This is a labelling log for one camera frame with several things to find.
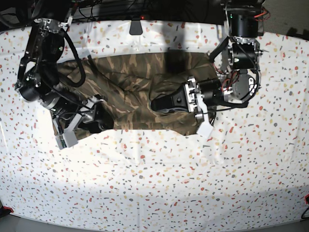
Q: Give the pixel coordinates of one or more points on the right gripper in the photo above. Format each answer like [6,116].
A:
[92,117]

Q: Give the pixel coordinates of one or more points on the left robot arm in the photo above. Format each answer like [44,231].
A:
[236,86]

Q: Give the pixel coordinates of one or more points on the black table mount bracket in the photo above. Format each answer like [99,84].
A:
[135,28]

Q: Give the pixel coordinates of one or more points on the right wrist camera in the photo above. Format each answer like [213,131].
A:
[65,140]

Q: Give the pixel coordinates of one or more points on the red table corner clamp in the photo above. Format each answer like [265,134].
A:
[5,211]

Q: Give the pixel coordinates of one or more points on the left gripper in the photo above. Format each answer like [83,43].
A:
[198,97]

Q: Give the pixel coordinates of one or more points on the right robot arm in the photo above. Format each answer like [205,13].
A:
[38,78]

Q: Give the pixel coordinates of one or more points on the camouflage T-shirt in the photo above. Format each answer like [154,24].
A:
[130,82]

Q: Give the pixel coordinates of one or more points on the red object right edge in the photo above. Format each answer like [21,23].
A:
[307,199]

